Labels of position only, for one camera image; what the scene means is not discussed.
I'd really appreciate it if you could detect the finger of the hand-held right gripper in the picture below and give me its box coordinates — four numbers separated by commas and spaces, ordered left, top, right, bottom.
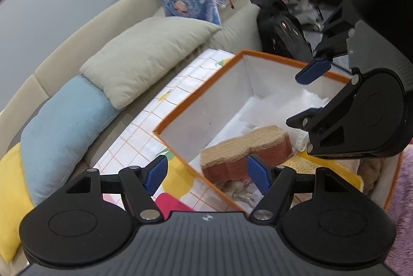
295, 2, 356, 85
285, 67, 362, 154

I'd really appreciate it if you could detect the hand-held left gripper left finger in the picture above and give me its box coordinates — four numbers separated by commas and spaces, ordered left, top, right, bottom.
65, 155, 169, 224

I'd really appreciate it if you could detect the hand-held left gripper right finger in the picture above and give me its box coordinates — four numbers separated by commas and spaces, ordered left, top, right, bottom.
247, 154, 367, 224

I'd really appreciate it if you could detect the brown bread-shaped sponge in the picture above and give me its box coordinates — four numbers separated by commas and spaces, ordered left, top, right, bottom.
200, 125, 293, 188

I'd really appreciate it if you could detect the white towel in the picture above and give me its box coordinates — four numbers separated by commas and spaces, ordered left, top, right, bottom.
258, 90, 331, 134

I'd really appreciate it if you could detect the yellow snack packet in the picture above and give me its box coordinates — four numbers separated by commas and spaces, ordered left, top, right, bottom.
281, 151, 364, 193

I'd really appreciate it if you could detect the orange storage box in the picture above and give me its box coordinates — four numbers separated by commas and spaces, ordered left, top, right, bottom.
152, 50, 404, 215

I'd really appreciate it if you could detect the round cream pad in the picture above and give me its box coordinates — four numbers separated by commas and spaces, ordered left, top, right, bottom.
356, 157, 388, 196

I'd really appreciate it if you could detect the black backpack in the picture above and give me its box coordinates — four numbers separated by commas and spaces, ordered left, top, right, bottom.
257, 0, 313, 62

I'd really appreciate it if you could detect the light blue pillow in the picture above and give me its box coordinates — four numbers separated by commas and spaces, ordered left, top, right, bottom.
20, 76, 121, 207

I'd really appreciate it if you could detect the beige pillow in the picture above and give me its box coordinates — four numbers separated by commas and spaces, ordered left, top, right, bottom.
79, 17, 221, 110

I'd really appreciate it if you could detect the purple fluffy rug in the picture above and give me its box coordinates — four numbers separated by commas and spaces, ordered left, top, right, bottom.
384, 140, 413, 276

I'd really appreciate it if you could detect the yellow pillow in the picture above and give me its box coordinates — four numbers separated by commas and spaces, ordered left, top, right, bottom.
0, 142, 36, 264

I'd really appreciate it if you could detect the beige sofa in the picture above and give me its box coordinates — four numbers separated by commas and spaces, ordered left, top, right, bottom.
0, 0, 262, 276

